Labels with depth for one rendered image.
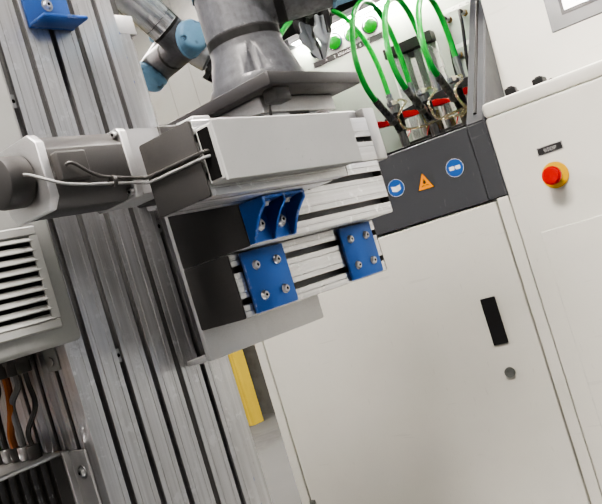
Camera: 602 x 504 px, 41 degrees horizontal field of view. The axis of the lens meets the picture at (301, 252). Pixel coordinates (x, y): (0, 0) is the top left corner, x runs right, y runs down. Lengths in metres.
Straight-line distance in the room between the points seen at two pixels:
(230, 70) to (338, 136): 0.24
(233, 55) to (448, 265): 0.73
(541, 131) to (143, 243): 0.84
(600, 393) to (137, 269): 0.96
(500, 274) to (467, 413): 0.31
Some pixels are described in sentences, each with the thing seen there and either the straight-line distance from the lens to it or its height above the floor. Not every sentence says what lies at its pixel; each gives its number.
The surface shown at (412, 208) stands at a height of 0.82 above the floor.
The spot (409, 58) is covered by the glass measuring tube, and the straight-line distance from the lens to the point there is 2.29.
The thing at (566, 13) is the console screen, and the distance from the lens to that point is 1.92.
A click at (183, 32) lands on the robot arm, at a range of 1.79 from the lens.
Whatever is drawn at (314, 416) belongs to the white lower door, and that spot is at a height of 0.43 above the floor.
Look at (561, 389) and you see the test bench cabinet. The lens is 1.71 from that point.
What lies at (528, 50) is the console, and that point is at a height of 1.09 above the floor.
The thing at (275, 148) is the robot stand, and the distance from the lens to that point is 0.94.
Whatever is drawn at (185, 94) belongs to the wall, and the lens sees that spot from 5.00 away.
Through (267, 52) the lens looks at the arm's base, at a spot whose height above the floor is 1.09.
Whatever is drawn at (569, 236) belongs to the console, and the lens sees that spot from 1.64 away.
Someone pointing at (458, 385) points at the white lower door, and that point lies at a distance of 1.76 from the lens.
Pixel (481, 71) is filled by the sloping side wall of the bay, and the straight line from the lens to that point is 1.81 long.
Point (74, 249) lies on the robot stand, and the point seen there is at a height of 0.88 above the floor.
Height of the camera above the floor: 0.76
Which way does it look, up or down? 1 degrees up
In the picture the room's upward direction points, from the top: 17 degrees counter-clockwise
